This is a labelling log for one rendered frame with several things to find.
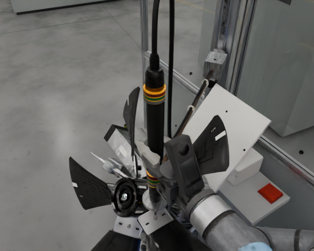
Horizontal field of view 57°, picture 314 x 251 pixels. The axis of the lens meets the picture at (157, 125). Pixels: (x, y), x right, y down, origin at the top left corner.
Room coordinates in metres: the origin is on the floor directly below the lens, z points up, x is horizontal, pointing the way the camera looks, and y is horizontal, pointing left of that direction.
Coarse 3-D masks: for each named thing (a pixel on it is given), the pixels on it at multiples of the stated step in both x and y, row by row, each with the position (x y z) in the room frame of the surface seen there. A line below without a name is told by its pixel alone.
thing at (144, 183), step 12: (120, 180) 0.56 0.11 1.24; (132, 180) 0.54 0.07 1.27; (144, 180) 0.57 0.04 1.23; (120, 192) 0.53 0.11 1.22; (132, 192) 0.51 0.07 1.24; (144, 192) 0.51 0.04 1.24; (120, 204) 0.50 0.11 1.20; (132, 204) 0.49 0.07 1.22; (120, 216) 0.47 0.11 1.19; (132, 216) 0.47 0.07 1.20
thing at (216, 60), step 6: (210, 54) 1.06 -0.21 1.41; (216, 54) 1.06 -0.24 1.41; (222, 54) 1.06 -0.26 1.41; (210, 60) 1.01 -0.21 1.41; (216, 60) 1.01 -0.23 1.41; (222, 60) 1.01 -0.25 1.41; (204, 66) 1.01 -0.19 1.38; (210, 66) 1.00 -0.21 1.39; (216, 66) 0.99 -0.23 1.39; (222, 66) 0.99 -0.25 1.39; (204, 72) 1.00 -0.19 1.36; (216, 72) 0.99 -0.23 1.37; (222, 72) 1.02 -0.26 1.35; (216, 78) 0.99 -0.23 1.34
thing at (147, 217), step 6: (162, 210) 0.49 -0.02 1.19; (144, 216) 0.47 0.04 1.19; (150, 216) 0.47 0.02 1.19; (162, 216) 0.47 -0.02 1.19; (168, 216) 0.47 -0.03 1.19; (144, 222) 0.45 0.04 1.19; (150, 222) 0.45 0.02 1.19; (156, 222) 0.45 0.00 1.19; (162, 222) 0.45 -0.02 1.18; (168, 222) 0.45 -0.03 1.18; (144, 228) 0.43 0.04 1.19; (150, 228) 0.43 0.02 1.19; (156, 228) 0.44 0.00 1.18
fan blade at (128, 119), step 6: (138, 90) 0.78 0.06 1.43; (132, 96) 0.80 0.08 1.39; (138, 96) 0.76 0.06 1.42; (126, 102) 0.85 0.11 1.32; (132, 102) 0.78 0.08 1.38; (126, 108) 0.84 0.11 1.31; (132, 108) 0.76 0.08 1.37; (132, 114) 0.74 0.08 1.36; (126, 120) 0.83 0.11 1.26; (132, 120) 0.73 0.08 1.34; (132, 126) 0.71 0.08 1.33; (132, 132) 0.69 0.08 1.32; (132, 138) 0.68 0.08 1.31; (132, 144) 0.66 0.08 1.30; (132, 150) 0.65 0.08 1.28; (132, 156) 0.68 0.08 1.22
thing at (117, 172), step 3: (96, 156) 0.83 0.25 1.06; (99, 159) 0.81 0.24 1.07; (102, 159) 0.80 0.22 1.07; (102, 162) 0.79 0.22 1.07; (114, 168) 0.73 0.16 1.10; (117, 168) 0.73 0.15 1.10; (114, 171) 0.72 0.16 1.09; (117, 171) 0.72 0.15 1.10; (120, 171) 0.71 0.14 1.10; (117, 174) 0.71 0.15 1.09; (120, 174) 0.70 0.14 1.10; (123, 174) 0.70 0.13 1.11
